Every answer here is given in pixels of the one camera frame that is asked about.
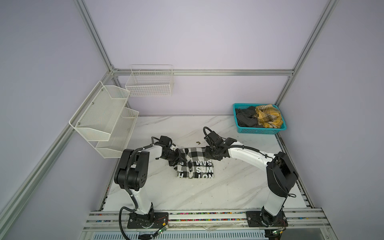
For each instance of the yellow plaid shirt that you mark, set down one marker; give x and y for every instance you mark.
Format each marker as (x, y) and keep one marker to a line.
(268, 116)

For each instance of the aluminium frame back bar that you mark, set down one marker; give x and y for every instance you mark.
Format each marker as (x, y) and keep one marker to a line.
(210, 72)

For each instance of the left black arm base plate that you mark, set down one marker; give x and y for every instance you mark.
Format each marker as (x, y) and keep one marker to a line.
(154, 220)

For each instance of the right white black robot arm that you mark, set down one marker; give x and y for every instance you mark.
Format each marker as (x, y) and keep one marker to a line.
(281, 174)

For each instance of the white mesh shelf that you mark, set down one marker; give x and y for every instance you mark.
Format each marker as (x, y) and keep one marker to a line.
(121, 135)
(97, 117)

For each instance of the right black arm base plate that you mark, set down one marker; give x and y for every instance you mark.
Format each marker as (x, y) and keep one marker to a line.
(253, 219)

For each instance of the teal plastic basket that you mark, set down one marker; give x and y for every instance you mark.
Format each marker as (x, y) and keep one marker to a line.
(261, 130)

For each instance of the white mesh lower shelf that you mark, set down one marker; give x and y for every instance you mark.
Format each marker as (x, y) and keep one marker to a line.
(121, 135)

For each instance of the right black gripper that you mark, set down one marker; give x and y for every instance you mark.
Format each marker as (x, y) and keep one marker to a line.
(207, 155)

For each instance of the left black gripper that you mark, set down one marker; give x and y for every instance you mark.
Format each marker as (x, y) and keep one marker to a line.
(178, 158)

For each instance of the white wire basket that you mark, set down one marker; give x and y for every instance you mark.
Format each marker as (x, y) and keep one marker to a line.
(150, 80)

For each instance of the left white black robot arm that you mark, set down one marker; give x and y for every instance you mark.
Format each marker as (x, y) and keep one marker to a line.
(132, 171)

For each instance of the dark grey shirt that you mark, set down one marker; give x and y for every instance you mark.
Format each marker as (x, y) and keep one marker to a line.
(247, 118)

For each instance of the black white checkered shirt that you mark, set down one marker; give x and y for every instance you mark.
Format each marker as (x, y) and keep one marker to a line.
(196, 166)

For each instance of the white slotted cable duct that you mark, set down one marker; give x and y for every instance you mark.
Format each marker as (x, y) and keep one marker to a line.
(188, 235)

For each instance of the white mesh upper shelf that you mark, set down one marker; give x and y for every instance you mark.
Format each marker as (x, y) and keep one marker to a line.
(97, 117)

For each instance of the aluminium mounting rail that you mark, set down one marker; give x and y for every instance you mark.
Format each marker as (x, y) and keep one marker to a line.
(212, 220)

